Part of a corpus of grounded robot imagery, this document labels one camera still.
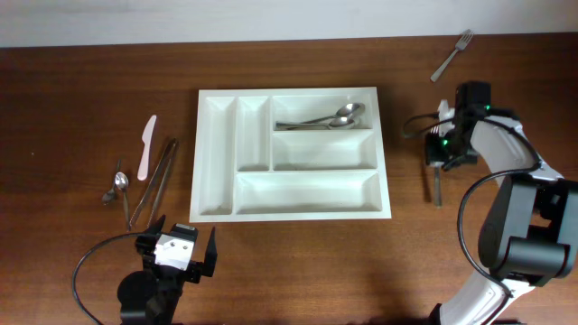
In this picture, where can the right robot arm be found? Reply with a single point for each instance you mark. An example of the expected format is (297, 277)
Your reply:
(529, 236)

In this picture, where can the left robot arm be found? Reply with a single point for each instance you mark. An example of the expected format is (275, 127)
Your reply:
(151, 296)

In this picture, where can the white plastic knife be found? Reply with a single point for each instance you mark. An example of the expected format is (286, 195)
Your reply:
(146, 139)

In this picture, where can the small shiny teaspoon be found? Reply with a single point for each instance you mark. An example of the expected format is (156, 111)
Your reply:
(122, 183)

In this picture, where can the steel fork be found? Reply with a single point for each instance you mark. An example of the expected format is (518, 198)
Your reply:
(437, 189)
(460, 45)

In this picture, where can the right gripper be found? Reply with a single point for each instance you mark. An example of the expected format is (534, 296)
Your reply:
(435, 153)

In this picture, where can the small dark teaspoon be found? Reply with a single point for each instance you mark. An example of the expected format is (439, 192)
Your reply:
(111, 195)

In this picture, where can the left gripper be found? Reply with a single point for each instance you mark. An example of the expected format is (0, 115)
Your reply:
(190, 265)

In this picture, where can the white plastic cutlery tray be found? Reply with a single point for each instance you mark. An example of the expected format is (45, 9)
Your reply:
(247, 170)

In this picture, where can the metal kitchen tongs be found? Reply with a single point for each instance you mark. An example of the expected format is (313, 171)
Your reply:
(154, 180)

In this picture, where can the steel tablespoon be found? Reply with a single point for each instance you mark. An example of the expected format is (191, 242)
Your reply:
(349, 110)
(335, 123)

